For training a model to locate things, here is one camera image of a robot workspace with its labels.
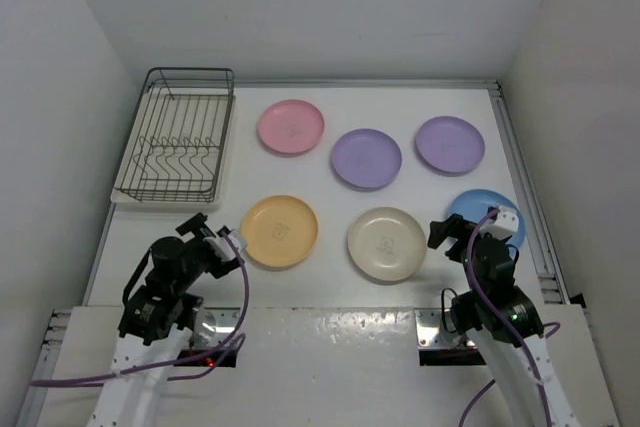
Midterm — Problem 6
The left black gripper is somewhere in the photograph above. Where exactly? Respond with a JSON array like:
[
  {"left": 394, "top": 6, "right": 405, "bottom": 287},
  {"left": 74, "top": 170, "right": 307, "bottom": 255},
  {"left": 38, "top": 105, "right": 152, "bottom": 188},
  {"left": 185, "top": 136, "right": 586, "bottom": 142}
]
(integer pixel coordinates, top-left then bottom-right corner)
[{"left": 172, "top": 213, "right": 242, "bottom": 293}]

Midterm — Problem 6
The blue plate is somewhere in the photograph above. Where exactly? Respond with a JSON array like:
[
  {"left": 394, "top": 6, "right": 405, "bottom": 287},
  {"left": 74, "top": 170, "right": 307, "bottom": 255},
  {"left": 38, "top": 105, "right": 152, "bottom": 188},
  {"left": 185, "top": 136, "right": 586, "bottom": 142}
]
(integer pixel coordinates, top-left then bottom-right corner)
[{"left": 447, "top": 189, "right": 526, "bottom": 249}]

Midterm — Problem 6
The cream plate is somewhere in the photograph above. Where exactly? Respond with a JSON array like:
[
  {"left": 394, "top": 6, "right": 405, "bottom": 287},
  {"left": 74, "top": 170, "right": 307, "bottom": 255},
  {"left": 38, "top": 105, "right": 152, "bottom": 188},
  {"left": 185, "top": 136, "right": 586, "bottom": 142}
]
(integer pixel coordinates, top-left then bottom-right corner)
[{"left": 347, "top": 207, "right": 427, "bottom": 283}]

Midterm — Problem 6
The orange plate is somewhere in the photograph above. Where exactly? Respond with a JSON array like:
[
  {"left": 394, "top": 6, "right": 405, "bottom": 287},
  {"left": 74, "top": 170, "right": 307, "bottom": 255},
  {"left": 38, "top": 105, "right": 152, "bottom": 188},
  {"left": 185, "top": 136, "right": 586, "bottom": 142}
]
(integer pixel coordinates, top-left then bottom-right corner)
[{"left": 241, "top": 195, "right": 319, "bottom": 270}]

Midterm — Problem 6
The purple plate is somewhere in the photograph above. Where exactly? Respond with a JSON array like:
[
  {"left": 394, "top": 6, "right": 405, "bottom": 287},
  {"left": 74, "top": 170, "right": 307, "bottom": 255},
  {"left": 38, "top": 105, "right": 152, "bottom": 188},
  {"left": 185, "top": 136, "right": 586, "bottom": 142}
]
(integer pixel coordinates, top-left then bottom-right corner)
[
  {"left": 415, "top": 116, "right": 486, "bottom": 175},
  {"left": 330, "top": 128, "right": 403, "bottom": 190}
]

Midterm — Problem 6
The pink plate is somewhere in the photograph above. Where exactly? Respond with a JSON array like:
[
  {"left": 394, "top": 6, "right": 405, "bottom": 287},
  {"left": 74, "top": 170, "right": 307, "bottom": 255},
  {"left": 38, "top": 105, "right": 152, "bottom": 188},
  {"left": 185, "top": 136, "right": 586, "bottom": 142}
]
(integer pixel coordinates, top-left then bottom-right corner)
[{"left": 257, "top": 99, "right": 325, "bottom": 155}]

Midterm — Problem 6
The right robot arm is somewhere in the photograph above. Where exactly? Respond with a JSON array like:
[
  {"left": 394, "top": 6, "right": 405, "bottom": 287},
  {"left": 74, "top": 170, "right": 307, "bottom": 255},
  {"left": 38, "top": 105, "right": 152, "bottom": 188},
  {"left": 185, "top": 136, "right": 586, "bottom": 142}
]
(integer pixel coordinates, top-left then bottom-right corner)
[{"left": 427, "top": 209, "right": 580, "bottom": 426}]

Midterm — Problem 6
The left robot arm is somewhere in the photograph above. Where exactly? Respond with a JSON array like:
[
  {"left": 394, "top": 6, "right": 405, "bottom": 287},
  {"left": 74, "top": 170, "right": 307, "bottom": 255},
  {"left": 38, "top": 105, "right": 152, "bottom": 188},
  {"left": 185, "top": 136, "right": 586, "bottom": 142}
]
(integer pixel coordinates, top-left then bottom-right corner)
[{"left": 88, "top": 213, "right": 249, "bottom": 426}]

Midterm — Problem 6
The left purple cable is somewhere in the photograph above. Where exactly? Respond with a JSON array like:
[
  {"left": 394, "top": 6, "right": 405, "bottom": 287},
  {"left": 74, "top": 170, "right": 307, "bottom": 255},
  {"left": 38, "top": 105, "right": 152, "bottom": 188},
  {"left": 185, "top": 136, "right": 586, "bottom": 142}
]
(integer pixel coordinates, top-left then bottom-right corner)
[{"left": 30, "top": 230, "right": 252, "bottom": 388}]

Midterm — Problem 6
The purple cable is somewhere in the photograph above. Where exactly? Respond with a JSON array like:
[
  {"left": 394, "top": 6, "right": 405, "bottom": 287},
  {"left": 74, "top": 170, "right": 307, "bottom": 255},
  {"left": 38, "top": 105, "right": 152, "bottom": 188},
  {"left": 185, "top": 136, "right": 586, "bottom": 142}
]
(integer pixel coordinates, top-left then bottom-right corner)
[
  {"left": 459, "top": 206, "right": 561, "bottom": 427},
  {"left": 30, "top": 230, "right": 252, "bottom": 388}
]

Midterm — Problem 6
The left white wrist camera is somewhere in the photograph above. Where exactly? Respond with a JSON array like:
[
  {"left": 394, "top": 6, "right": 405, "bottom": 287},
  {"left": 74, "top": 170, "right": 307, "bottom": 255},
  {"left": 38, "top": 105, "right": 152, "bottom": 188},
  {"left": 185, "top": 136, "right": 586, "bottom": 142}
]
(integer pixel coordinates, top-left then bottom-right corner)
[{"left": 204, "top": 229, "right": 247, "bottom": 262}]

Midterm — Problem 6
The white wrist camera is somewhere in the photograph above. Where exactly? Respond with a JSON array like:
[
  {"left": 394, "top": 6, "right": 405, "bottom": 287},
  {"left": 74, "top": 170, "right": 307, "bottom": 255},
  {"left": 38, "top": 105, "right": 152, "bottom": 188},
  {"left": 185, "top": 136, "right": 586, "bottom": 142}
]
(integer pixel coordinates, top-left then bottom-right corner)
[
  {"left": 204, "top": 229, "right": 247, "bottom": 262},
  {"left": 484, "top": 205, "right": 520, "bottom": 240}
]

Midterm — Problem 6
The black thin wire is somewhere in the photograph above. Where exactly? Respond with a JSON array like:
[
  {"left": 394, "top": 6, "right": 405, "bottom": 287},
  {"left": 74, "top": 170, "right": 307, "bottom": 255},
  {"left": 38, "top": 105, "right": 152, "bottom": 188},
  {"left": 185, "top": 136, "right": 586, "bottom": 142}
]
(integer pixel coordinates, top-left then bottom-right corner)
[{"left": 439, "top": 286, "right": 464, "bottom": 336}]

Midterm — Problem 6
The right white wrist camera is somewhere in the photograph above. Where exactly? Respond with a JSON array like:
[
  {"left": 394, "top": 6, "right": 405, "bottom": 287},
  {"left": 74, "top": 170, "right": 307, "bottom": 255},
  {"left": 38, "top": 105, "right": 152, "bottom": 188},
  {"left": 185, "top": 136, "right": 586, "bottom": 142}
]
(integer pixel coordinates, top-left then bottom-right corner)
[{"left": 484, "top": 205, "right": 520, "bottom": 240}]

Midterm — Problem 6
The dark wire dish rack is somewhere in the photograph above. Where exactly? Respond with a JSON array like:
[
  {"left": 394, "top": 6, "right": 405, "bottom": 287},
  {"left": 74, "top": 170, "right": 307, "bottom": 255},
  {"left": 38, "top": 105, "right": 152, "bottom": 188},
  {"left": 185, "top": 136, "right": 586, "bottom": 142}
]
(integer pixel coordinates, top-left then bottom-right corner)
[{"left": 119, "top": 66, "right": 236, "bottom": 202}]

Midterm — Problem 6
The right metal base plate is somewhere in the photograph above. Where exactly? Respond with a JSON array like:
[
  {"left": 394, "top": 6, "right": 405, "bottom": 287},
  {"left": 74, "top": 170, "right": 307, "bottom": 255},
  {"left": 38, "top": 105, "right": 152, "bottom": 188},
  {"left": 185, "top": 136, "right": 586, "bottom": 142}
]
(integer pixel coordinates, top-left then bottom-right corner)
[{"left": 414, "top": 308, "right": 476, "bottom": 351}]

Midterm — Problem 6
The metal base plate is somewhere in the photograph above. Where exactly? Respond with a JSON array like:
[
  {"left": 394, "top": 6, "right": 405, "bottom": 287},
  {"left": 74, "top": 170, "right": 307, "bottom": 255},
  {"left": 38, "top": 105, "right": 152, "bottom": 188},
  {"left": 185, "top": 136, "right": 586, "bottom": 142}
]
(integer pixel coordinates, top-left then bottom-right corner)
[
  {"left": 190, "top": 308, "right": 241, "bottom": 350},
  {"left": 414, "top": 308, "right": 476, "bottom": 351}
]

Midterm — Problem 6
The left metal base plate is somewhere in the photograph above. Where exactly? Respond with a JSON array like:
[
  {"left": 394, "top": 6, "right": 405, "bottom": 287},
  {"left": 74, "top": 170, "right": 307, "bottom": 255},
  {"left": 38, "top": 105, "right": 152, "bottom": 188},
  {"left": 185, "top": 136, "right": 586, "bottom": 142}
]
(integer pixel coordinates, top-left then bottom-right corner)
[{"left": 190, "top": 308, "right": 241, "bottom": 350}]

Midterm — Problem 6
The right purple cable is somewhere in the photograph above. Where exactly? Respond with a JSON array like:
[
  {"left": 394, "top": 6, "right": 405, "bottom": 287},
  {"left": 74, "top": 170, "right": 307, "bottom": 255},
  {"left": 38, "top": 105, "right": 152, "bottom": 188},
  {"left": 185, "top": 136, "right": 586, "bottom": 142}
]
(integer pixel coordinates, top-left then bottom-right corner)
[{"left": 459, "top": 206, "right": 561, "bottom": 427}]

